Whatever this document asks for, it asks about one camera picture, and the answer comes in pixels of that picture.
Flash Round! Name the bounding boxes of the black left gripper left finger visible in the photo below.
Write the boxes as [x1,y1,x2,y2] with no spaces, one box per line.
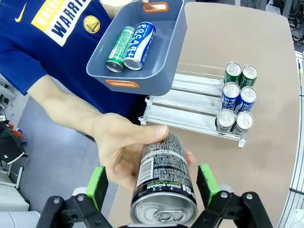
[35,165,114,228]

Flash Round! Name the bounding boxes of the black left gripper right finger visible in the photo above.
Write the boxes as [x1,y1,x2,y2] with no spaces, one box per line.
[192,163,274,228]

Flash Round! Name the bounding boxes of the black Pepsi can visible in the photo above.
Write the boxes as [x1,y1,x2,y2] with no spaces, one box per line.
[130,132,199,226]
[215,108,237,133]
[230,111,255,136]

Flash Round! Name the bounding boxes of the green Chilsung cider can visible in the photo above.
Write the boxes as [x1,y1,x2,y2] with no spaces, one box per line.
[105,25,137,73]
[239,64,259,88]
[224,61,242,84]

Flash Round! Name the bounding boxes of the blue bin with orange handles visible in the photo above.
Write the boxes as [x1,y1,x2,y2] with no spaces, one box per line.
[85,0,188,97]

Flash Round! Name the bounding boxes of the blue Pocari Sweat can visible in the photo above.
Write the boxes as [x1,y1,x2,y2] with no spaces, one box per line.
[123,21,157,71]
[236,85,258,114]
[220,81,241,111]

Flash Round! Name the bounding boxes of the person's left forearm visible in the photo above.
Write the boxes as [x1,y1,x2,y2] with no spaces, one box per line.
[99,0,133,19]

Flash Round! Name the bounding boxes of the person's right forearm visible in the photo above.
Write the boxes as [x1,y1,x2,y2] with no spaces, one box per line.
[27,75,100,143]

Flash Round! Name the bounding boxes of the white can dispenser rack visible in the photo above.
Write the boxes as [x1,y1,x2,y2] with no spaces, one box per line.
[138,62,247,149]

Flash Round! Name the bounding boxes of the person's right hand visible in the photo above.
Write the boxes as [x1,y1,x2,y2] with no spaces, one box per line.
[91,113,196,192]

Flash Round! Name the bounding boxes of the white cylindrical air purifier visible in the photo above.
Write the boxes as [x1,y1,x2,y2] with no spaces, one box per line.
[0,210,41,228]

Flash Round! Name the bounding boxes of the white cabinet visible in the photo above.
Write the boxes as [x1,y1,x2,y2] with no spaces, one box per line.
[0,174,30,212]

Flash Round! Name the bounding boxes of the black jacket on chair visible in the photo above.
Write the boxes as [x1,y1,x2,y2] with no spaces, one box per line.
[0,120,29,166]

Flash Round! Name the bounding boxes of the person in blue Warriors shirt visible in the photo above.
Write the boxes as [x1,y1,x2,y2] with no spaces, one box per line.
[0,0,149,124]

